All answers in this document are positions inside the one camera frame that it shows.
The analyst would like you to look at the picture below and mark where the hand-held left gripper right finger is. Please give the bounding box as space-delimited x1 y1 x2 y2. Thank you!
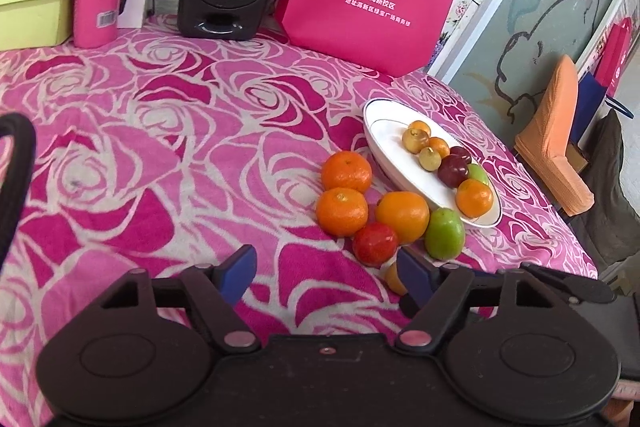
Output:
395 246 557 354

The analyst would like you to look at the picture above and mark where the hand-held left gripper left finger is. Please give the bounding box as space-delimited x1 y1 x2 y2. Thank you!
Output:
97 244 261 355

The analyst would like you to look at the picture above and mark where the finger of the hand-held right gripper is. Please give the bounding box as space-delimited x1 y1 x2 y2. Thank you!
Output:
520 261 617 305

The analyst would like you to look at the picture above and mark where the smooth orange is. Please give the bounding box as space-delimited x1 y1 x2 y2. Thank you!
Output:
375 191 431 245
383 259 408 296

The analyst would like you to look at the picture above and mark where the red apple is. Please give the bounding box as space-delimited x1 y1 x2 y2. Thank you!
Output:
352 222 399 268

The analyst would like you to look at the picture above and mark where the green apple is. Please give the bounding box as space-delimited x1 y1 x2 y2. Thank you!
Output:
424 207 466 261

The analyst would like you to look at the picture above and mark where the dark orange tangerine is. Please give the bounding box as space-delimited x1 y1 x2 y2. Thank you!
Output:
320 150 373 194
315 187 369 237

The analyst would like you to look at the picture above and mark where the yellow orange tangerine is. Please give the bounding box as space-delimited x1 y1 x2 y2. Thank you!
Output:
455 178 494 219

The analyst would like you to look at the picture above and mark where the small yellow-red plum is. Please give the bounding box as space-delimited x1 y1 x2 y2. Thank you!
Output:
418 147 442 171
402 129 431 154

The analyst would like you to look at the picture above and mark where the green plum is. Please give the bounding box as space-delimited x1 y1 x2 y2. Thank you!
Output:
466 163 490 188

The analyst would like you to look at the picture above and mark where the white plate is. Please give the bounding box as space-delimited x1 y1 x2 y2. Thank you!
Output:
362 98 503 229

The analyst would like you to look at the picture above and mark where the dark jacket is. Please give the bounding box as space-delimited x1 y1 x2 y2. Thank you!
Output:
570 109 640 268

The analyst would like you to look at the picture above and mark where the pink rose tablecloth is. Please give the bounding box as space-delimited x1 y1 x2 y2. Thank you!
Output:
0 14 600 427

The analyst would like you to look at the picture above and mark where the orange covered chair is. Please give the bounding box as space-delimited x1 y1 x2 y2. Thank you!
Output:
515 54 596 218

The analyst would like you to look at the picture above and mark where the blue bag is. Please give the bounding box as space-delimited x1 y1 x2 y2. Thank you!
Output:
570 72 633 145

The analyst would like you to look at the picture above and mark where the pink bag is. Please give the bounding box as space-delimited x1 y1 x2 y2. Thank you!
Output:
592 18 633 98

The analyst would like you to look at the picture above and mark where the glass door with cartoon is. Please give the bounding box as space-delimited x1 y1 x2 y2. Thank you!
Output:
447 0 640 158

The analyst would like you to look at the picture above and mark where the light green box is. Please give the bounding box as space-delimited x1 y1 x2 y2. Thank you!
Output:
0 0 79 52

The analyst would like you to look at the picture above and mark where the black cable loop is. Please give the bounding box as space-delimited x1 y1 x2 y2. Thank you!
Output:
0 113 37 268

